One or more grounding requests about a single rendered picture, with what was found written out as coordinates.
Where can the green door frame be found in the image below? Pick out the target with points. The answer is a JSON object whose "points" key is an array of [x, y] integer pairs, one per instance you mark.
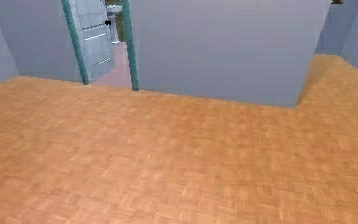
{"points": [[129, 46]]}

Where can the pale grey room door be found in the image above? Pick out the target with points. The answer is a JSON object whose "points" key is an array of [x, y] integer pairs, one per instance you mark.
{"points": [[93, 40]]}

